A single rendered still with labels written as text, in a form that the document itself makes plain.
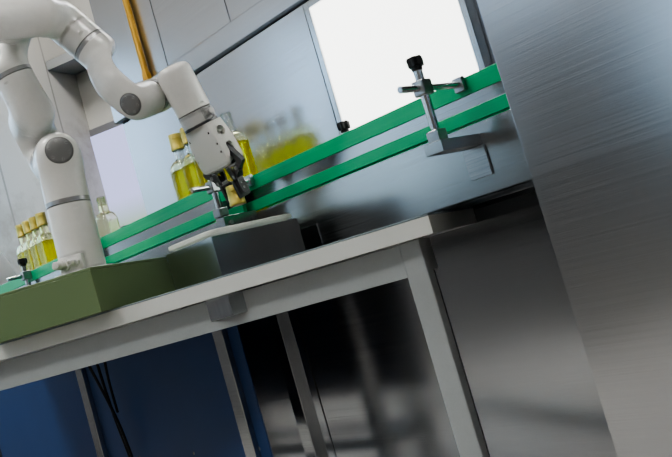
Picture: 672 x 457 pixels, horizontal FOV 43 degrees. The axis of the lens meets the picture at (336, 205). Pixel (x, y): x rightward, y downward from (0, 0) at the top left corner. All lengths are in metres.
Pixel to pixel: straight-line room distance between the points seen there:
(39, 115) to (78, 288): 0.40
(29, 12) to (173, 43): 0.74
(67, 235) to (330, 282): 0.60
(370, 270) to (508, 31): 0.52
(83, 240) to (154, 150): 0.82
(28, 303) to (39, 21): 0.57
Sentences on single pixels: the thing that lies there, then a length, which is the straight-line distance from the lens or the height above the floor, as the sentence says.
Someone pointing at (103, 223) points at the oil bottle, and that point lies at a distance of 2.83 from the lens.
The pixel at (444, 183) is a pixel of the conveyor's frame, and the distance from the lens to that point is 1.56.
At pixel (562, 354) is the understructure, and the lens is 1.76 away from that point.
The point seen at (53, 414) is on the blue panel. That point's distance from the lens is 2.92.
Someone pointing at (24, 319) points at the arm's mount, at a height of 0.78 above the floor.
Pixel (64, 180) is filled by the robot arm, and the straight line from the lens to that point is 1.89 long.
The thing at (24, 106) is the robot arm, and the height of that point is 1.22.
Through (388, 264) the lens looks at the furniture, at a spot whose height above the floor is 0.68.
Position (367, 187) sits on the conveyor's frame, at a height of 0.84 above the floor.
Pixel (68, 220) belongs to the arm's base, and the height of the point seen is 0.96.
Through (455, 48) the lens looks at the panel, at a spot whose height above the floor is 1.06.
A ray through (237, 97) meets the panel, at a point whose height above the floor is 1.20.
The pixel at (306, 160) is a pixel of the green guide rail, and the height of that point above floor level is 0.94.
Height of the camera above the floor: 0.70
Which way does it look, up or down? 4 degrees up
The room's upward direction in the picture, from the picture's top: 16 degrees counter-clockwise
